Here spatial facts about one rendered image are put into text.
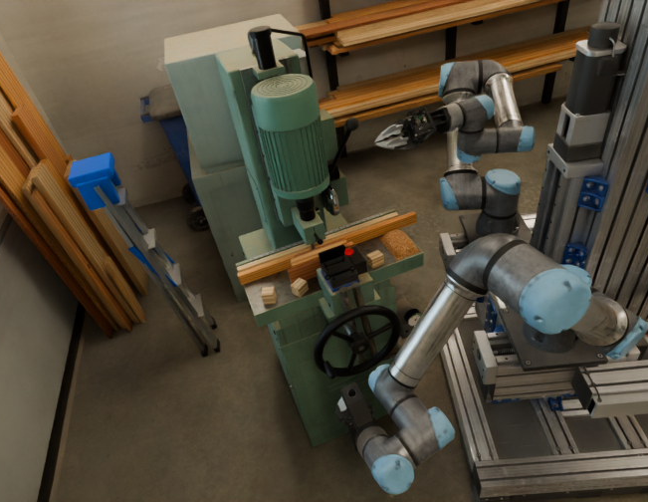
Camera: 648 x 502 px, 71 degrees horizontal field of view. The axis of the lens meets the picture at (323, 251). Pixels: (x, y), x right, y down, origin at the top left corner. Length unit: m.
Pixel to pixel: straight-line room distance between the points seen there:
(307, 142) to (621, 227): 0.88
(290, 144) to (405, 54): 2.81
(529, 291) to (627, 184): 0.59
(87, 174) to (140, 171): 1.94
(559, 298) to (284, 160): 0.77
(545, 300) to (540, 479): 1.13
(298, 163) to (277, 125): 0.12
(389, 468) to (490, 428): 1.02
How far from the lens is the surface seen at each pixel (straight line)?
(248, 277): 1.53
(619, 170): 1.34
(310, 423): 2.00
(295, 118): 1.22
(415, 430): 1.03
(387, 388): 1.07
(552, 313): 0.87
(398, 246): 1.54
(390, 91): 3.54
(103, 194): 2.00
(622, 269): 1.58
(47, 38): 3.66
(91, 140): 3.85
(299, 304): 1.46
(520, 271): 0.87
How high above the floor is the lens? 1.92
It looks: 40 degrees down
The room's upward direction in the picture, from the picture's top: 10 degrees counter-clockwise
